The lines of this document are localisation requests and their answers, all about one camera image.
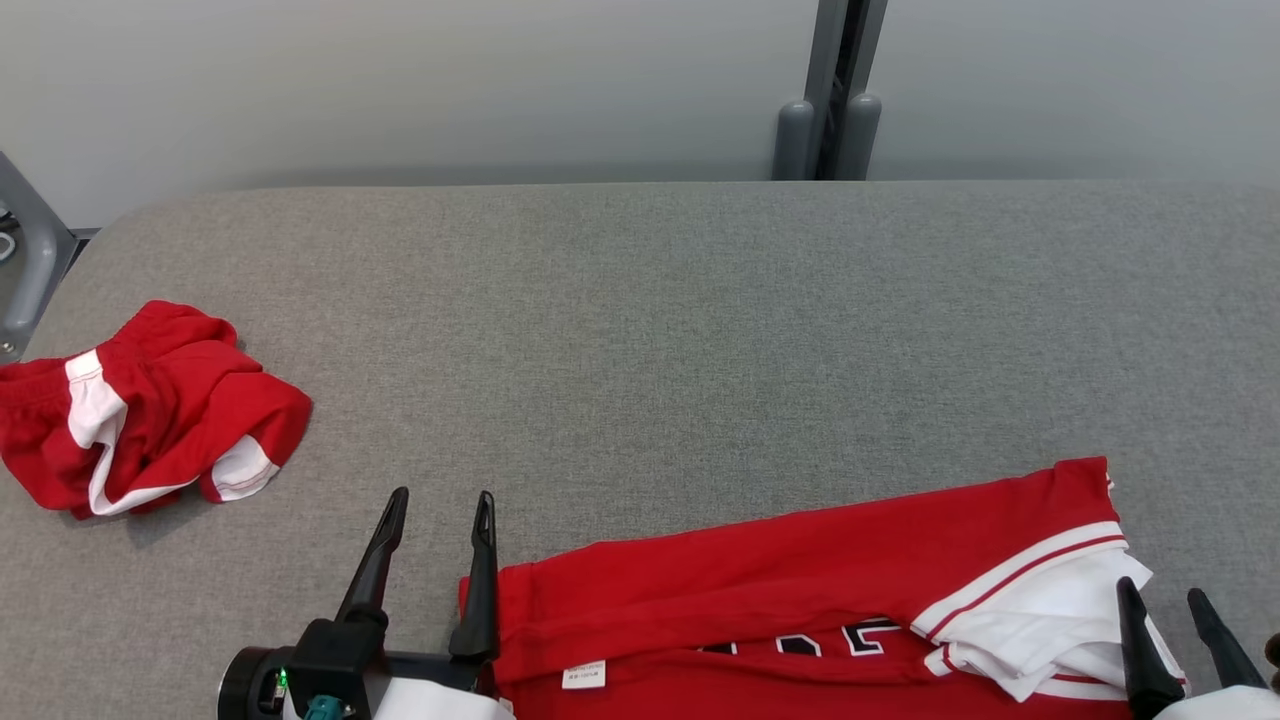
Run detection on red shorts with white stripes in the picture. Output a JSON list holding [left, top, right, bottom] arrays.
[[0, 300, 314, 521]]

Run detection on red jersey with white sleeves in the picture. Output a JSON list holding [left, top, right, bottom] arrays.
[[458, 456, 1191, 720]]

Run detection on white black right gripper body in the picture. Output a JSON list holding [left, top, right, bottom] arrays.
[[1155, 685, 1280, 720]]

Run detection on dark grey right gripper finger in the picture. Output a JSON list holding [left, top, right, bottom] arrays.
[[1187, 588, 1269, 691], [1115, 577, 1186, 719]]

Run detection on grey partition post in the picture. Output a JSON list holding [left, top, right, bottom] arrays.
[[770, 0, 889, 182]]

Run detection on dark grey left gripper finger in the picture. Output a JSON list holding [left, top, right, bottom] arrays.
[[335, 487, 411, 626], [448, 490, 499, 661]]

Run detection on grey metal desk leg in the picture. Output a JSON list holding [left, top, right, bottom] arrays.
[[0, 150, 79, 366]]

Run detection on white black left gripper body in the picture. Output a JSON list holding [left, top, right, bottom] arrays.
[[217, 645, 516, 720]]

